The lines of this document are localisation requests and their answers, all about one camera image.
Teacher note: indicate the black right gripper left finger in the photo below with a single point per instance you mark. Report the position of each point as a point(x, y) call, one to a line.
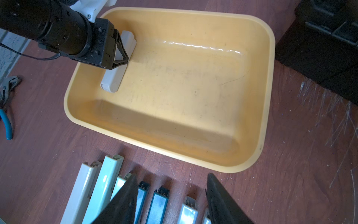
point(121, 209)

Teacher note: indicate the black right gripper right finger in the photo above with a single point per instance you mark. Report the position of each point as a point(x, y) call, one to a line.
point(222, 207)

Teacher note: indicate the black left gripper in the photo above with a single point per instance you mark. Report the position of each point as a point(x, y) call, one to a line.
point(104, 47)

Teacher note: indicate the pale green bar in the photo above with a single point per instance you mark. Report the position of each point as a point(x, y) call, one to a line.
point(103, 189)

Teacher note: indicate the light mint bar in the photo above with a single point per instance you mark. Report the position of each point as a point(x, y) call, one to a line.
point(119, 184)

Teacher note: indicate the dark teal bar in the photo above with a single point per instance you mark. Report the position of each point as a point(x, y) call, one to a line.
point(142, 193)

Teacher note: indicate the long beige bar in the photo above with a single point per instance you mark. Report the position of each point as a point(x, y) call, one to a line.
point(81, 193)

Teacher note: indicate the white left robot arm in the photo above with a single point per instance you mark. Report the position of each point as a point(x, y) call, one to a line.
point(67, 28)

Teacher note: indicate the light grey bar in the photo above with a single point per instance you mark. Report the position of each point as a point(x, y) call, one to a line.
point(188, 213)

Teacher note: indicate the yellow plastic tray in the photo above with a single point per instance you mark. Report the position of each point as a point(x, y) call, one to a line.
point(197, 87)

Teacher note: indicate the black plastic toolbox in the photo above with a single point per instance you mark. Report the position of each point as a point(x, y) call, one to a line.
point(322, 44)

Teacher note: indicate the teal handled pliers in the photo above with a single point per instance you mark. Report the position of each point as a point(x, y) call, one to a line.
point(7, 124)

